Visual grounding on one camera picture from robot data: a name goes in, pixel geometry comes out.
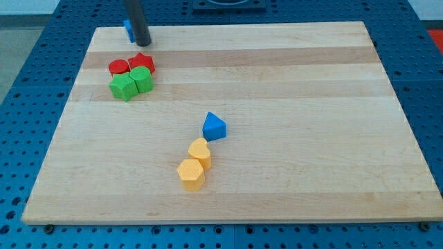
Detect blue cube block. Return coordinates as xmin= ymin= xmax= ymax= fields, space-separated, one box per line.
xmin=123 ymin=19 xmax=136 ymax=43

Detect light wooden board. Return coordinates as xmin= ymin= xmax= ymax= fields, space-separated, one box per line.
xmin=22 ymin=21 xmax=442 ymax=225

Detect blue triangle block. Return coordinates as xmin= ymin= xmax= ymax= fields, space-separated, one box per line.
xmin=202 ymin=112 xmax=227 ymax=141

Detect yellow heart block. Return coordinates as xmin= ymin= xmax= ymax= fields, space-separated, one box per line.
xmin=188 ymin=138 xmax=212 ymax=170

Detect yellow hexagon block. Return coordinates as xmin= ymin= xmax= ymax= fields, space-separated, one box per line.
xmin=177 ymin=159 xmax=206 ymax=191

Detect green cylinder block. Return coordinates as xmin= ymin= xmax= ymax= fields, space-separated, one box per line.
xmin=129 ymin=66 xmax=154 ymax=93

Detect red star block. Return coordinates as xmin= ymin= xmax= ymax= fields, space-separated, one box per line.
xmin=128 ymin=53 xmax=155 ymax=73

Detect green star block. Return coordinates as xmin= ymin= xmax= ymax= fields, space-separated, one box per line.
xmin=109 ymin=72 xmax=138 ymax=102

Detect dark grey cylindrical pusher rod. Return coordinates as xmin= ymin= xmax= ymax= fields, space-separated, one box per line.
xmin=123 ymin=0 xmax=152 ymax=47

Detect red cylinder block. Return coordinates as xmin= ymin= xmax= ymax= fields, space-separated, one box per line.
xmin=108 ymin=59 xmax=131 ymax=76

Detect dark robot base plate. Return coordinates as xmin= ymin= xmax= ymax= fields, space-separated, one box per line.
xmin=192 ymin=0 xmax=267 ymax=11

